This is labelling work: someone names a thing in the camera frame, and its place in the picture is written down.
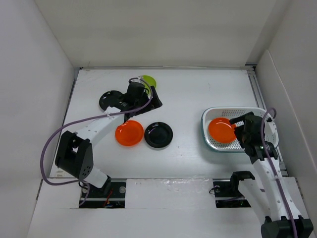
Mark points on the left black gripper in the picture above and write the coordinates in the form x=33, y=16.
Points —
x=154, y=101

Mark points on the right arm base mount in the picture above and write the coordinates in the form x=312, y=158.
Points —
x=226, y=193

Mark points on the orange plate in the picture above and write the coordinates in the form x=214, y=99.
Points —
x=129, y=133
x=221, y=130

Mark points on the aluminium rail right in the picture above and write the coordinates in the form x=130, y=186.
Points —
x=273, y=94

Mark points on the green plate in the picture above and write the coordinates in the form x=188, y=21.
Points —
x=150, y=81

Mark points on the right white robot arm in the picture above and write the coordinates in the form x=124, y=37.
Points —
x=273, y=205

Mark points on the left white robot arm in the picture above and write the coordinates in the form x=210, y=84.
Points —
x=75, y=149

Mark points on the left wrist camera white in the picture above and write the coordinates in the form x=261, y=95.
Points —
x=138, y=78

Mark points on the black plate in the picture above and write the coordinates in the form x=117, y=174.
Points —
x=158, y=135
x=109, y=98

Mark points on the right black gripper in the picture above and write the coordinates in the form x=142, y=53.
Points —
x=237, y=133

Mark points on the white perforated plastic bin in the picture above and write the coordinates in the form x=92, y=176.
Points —
x=230, y=113

